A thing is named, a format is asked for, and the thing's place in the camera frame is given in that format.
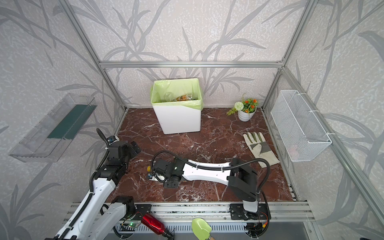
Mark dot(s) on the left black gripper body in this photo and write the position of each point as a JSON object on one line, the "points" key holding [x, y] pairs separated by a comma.
{"points": [[132, 148]]}

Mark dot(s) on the white pot with flowers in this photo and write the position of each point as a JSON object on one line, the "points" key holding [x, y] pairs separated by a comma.
{"points": [[246, 108]]}

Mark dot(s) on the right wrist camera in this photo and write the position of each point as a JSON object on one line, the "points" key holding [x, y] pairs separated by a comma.
{"points": [[154, 178]]}

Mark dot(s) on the white bin with green liner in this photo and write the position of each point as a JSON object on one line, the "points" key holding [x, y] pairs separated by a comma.
{"points": [[178, 117]]}

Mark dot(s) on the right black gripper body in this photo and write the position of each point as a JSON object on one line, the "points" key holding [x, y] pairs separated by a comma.
{"points": [[156, 167]]}

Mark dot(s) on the clear plastic wall shelf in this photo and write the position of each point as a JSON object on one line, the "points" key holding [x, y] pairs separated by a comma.
{"points": [[50, 138]]}

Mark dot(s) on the red metal bottle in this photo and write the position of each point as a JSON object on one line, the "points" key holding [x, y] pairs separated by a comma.
{"points": [[156, 226]]}

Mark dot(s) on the green plastic trowel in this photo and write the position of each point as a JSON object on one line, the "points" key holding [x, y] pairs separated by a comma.
{"points": [[202, 229]]}

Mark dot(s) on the clear bottle white cap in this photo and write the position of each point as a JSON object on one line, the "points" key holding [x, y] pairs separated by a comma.
{"points": [[169, 97]]}

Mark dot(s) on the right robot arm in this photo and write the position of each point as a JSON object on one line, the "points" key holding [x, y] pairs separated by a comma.
{"points": [[238, 175]]}

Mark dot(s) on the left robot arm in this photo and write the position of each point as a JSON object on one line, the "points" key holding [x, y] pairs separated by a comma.
{"points": [[82, 224]]}

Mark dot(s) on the white wire mesh basket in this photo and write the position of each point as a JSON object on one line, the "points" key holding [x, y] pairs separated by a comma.
{"points": [[302, 134]]}

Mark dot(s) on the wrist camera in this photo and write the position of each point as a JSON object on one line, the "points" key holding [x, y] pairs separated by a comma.
{"points": [[154, 178], [112, 139]]}

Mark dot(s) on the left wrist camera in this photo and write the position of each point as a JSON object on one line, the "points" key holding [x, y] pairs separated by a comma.
{"points": [[112, 139]]}

